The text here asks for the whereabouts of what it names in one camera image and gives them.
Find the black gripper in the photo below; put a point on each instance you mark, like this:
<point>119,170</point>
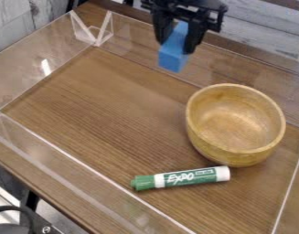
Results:
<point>203,15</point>

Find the blue rectangular block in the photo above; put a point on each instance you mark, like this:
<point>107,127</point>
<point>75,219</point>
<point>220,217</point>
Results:
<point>172,59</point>

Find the brown wooden bowl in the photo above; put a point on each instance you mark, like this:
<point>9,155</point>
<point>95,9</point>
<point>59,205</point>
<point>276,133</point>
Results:
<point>235,124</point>

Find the clear acrylic tray walls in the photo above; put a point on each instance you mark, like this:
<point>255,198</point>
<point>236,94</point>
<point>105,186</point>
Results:
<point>92,114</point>

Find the green Expo marker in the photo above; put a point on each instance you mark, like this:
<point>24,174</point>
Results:
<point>182,178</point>

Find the black equipment bottom left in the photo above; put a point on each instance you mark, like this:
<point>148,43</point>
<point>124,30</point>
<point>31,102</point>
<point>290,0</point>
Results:
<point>20,220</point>

